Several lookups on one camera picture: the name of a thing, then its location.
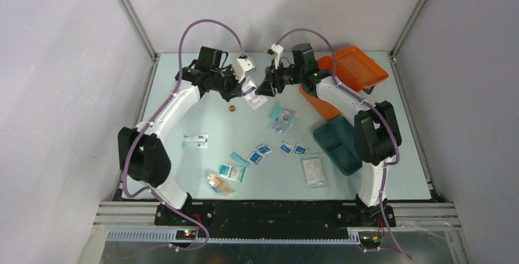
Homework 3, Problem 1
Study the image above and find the clear gauze pad packet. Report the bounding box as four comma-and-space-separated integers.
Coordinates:
301, 154, 329, 188

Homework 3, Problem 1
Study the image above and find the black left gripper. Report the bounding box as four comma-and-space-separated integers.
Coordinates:
211, 64, 246, 102

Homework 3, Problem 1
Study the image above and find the dark teal divider tray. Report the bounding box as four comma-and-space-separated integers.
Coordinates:
313, 115, 362, 176

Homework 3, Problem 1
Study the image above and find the clear bag tape roll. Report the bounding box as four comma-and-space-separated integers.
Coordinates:
272, 123, 289, 134

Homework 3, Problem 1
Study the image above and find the clear bag teal header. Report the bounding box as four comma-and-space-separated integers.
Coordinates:
269, 103, 297, 127

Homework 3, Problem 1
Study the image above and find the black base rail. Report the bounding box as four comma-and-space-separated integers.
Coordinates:
154, 198, 396, 240

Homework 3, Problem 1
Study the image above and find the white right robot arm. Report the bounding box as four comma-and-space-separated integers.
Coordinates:
256, 43, 401, 226

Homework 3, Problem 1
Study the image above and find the orange plastic medicine box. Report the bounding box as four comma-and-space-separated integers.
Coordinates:
299, 46, 389, 121

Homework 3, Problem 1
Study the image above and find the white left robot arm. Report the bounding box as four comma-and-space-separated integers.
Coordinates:
118, 47, 256, 225

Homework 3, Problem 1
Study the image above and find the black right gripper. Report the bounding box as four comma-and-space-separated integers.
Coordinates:
255, 59, 304, 97

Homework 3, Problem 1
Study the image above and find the blue white wipe sachet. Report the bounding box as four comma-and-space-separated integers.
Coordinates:
293, 144, 308, 155
248, 151, 264, 165
280, 141, 294, 155
256, 144, 272, 156

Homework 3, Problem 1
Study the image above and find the teal strip packet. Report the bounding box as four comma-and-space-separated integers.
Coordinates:
230, 151, 249, 167

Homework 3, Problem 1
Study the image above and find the teal white label packet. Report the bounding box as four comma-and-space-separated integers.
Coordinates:
217, 163, 247, 183

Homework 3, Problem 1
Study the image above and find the white medicine packet red cap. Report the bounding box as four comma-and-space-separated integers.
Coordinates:
242, 77, 268, 110

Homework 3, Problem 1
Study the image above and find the cotton swabs bag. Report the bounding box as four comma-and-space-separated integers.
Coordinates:
205, 172, 234, 197

